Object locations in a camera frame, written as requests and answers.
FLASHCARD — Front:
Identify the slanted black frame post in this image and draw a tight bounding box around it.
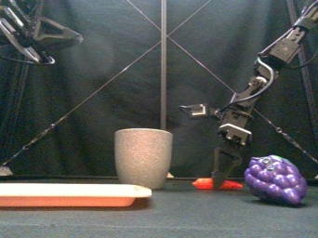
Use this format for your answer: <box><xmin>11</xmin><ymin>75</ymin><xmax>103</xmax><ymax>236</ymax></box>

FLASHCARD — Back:
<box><xmin>285</xmin><ymin>0</ymin><xmax>318</xmax><ymax>138</ymax></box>

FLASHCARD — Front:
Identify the red toy chile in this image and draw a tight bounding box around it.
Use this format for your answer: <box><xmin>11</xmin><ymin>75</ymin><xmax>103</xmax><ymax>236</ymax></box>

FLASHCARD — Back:
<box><xmin>192</xmin><ymin>177</ymin><xmax>245</xmax><ymax>191</ymax></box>

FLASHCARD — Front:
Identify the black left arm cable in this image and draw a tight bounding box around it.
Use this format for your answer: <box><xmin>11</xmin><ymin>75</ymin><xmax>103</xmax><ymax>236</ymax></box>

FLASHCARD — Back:
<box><xmin>0</xmin><ymin>52</ymin><xmax>58</xmax><ymax>66</ymax></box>

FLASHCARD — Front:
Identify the pink plate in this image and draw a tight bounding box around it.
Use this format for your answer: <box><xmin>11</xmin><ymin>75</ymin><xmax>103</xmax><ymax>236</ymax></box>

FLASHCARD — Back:
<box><xmin>0</xmin><ymin>182</ymin><xmax>153</xmax><ymax>208</ymax></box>

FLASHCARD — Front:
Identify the diagonal brace wire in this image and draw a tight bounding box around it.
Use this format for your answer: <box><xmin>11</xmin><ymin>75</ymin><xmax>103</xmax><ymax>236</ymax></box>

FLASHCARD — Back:
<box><xmin>0</xmin><ymin>0</ymin><xmax>214</xmax><ymax>167</ymax></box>
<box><xmin>125</xmin><ymin>0</ymin><xmax>318</xmax><ymax>165</ymax></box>

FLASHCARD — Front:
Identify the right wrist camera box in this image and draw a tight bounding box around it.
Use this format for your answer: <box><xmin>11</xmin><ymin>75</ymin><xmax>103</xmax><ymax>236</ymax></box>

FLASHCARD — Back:
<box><xmin>180</xmin><ymin>103</ymin><xmax>221</xmax><ymax>121</ymax></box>

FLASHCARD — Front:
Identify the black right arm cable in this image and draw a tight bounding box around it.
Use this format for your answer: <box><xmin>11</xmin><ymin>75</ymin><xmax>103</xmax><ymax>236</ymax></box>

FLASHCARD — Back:
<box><xmin>218</xmin><ymin>56</ymin><xmax>277</xmax><ymax>113</ymax></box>

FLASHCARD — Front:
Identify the purple toy grape bunch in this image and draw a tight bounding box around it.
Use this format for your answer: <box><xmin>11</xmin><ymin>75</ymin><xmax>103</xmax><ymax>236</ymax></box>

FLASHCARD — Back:
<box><xmin>244</xmin><ymin>154</ymin><xmax>309</xmax><ymax>206</ymax></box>

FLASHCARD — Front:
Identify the vertical metal frame pole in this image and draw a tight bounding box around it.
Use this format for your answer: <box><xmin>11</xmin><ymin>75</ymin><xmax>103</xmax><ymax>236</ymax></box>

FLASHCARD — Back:
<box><xmin>159</xmin><ymin>0</ymin><xmax>169</xmax><ymax>131</ymax></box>

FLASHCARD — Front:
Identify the grey speckled cup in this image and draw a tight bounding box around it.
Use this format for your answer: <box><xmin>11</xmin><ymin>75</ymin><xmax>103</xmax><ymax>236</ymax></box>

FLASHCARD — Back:
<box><xmin>114</xmin><ymin>127</ymin><xmax>174</xmax><ymax>191</ymax></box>

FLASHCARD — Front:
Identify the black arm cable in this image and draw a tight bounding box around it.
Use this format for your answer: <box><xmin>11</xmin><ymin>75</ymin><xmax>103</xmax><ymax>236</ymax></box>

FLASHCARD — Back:
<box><xmin>218</xmin><ymin>56</ymin><xmax>277</xmax><ymax>113</ymax></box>
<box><xmin>0</xmin><ymin>52</ymin><xmax>58</xmax><ymax>66</ymax></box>

